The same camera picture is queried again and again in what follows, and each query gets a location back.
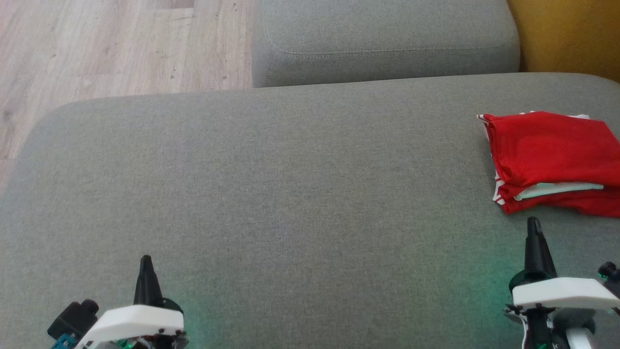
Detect mustard yellow panel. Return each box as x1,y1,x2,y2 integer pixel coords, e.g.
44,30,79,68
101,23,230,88
506,0,620,83

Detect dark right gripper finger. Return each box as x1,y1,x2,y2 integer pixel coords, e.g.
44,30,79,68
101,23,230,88
524,217,558,282

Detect red shorts white trim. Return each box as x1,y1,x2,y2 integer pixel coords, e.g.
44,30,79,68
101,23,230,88
493,180,620,218

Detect grey sofa cushion block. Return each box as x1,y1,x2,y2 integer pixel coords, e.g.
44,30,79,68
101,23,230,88
252,0,521,89

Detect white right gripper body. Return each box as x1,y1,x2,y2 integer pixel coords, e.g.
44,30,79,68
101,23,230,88
504,270,620,349

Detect red jersey white sleeves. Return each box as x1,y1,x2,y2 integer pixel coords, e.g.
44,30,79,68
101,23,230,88
477,111,620,192

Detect large grey sofa seat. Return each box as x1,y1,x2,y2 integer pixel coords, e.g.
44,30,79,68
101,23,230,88
0,73,620,349

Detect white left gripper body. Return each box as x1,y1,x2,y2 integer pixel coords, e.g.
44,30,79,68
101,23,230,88
75,299,189,349

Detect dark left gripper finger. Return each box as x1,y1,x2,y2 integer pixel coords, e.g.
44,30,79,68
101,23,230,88
133,255,165,307

